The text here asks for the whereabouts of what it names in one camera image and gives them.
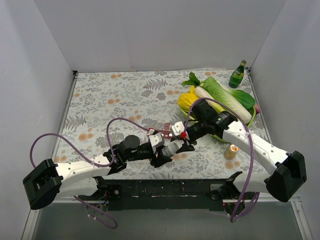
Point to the red weekly pill organizer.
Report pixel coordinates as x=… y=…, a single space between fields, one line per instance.
x=165 y=131

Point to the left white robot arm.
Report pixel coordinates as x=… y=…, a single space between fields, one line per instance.
x=50 y=180

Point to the floral patterned table mat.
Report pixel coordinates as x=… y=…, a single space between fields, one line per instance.
x=106 y=107

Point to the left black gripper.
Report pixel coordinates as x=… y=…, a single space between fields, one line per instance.
x=157 y=155

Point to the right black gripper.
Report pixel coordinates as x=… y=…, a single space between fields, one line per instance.
x=187 y=139

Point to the green bok choy toy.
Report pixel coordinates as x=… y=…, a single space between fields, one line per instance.
x=244 y=98

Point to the green glass bottle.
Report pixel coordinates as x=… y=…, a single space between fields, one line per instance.
x=237 y=75

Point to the white pill bottle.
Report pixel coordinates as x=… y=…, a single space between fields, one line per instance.
x=170 y=150

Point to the yellow napa cabbage toy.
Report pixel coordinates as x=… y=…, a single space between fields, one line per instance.
x=186 y=99

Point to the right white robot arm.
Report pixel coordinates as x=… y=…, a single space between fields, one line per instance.
x=286 y=172

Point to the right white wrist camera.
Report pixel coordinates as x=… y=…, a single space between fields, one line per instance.
x=178 y=131

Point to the pink radish toy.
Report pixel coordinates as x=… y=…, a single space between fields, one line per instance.
x=257 y=108

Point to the small orange-lid jar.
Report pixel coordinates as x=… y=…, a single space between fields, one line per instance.
x=231 y=152

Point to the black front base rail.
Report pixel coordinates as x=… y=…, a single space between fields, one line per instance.
x=162 y=194

